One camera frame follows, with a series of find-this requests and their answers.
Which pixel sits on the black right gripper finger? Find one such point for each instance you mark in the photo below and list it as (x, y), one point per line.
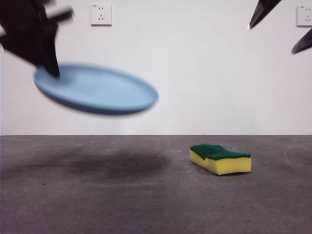
(304, 42)
(265, 11)

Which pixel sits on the white wall socket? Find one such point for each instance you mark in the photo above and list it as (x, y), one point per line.
(304, 15)
(101, 14)

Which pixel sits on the yellow sponge with green scourer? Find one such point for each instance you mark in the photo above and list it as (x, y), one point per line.
(224, 165)

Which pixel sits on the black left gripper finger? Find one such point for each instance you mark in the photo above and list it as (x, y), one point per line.
(19, 46)
(47, 48)

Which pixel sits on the light blue round plate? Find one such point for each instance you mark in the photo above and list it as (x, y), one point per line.
(102, 92)

